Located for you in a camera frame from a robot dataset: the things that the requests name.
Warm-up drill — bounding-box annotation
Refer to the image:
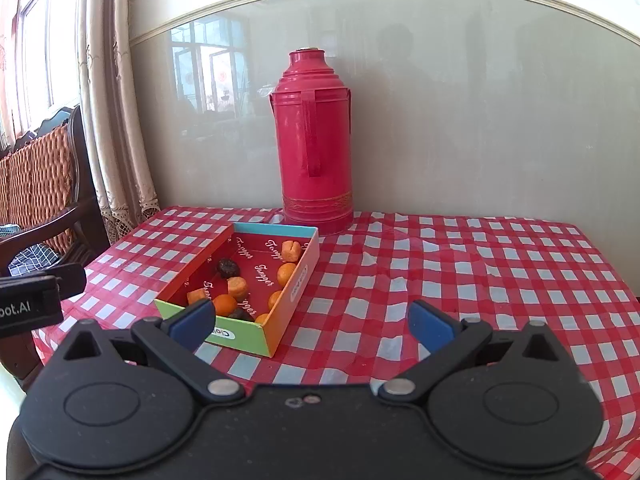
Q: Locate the orange tangerine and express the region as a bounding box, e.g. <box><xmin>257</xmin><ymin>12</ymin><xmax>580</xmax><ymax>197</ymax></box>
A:
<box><xmin>277</xmin><ymin>262</ymin><xmax>296</xmax><ymax>288</ymax></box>
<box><xmin>213</xmin><ymin>294</ymin><xmax>238</xmax><ymax>318</ymax></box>

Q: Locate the small tan longan fruit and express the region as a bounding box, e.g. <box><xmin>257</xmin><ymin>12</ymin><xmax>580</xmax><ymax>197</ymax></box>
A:
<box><xmin>255</xmin><ymin>313</ymin><xmax>269</xmax><ymax>325</ymax></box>

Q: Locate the dark mangosteen fruit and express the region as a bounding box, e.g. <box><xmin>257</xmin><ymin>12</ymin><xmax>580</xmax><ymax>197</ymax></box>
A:
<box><xmin>216</xmin><ymin>258</ymin><xmax>241</xmax><ymax>280</ymax></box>

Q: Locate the blue plaid cloth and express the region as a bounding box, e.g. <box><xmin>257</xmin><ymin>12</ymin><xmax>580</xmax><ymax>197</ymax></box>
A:
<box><xmin>1</xmin><ymin>224</ymin><xmax>61</xmax><ymax>276</ymax></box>

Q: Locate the orange fruit piece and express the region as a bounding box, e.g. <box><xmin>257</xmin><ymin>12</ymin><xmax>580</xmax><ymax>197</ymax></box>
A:
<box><xmin>186</xmin><ymin>287</ymin><xmax>209</xmax><ymax>306</ymax></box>
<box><xmin>227</xmin><ymin>276</ymin><xmax>250</xmax><ymax>302</ymax></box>
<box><xmin>268</xmin><ymin>290</ymin><xmax>282</xmax><ymax>310</ymax></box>
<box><xmin>281</xmin><ymin>240</ymin><xmax>303</xmax><ymax>263</ymax></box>

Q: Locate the red white checkered tablecloth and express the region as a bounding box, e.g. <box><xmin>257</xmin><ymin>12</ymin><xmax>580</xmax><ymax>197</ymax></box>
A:
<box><xmin>31</xmin><ymin>205</ymin><xmax>640</xmax><ymax>480</ymax></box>

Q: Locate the colourful cardboard box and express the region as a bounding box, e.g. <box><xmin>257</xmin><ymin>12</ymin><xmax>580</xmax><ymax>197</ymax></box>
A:
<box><xmin>155</xmin><ymin>222</ymin><xmax>319</xmax><ymax>358</ymax></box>

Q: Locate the dark wooden armchair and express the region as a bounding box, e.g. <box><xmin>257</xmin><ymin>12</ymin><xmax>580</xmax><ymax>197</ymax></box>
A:
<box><xmin>1</xmin><ymin>107</ymin><xmax>108</xmax><ymax>390</ymax></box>

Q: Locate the beige lace curtain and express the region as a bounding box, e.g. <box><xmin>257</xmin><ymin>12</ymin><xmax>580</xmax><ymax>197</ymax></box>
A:
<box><xmin>77</xmin><ymin>0</ymin><xmax>160</xmax><ymax>243</ymax></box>

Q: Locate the red thermos flask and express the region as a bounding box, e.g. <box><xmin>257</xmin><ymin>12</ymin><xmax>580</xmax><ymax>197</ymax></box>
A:
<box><xmin>269</xmin><ymin>48</ymin><xmax>354</xmax><ymax>235</ymax></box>

